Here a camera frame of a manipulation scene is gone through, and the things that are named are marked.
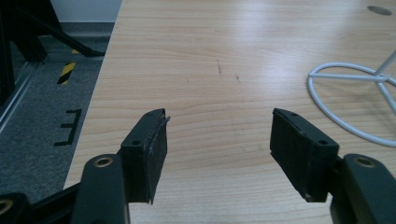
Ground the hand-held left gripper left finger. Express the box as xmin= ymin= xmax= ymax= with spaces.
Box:
xmin=119 ymin=107 xmax=172 ymax=205

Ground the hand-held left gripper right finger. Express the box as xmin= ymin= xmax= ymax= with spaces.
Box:
xmin=269 ymin=107 xmax=340 ymax=203

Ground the black floor tape mark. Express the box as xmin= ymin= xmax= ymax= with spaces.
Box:
xmin=53 ymin=108 xmax=83 ymax=147

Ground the yellow black striped floor tape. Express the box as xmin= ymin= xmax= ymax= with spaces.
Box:
xmin=56 ymin=62 xmax=77 ymax=86

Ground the grey round table grommet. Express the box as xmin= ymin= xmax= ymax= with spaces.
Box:
xmin=366 ymin=5 xmax=393 ymax=17

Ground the white wire stand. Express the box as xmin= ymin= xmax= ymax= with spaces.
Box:
xmin=306 ymin=49 xmax=396 ymax=148

